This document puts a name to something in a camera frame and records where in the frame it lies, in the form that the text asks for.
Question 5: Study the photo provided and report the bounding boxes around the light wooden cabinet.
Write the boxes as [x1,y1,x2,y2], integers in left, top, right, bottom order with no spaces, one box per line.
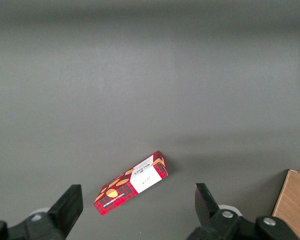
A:
[271,169,300,240]

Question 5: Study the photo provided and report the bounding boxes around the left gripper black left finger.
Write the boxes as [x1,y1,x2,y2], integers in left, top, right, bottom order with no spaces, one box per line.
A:
[0,184,85,240]

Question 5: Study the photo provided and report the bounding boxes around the red tartan cookie box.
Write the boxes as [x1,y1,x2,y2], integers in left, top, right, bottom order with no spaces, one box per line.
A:
[93,150,170,217]

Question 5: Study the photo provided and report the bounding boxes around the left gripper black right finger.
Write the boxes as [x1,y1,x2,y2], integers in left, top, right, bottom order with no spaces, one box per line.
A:
[186,182,300,240]

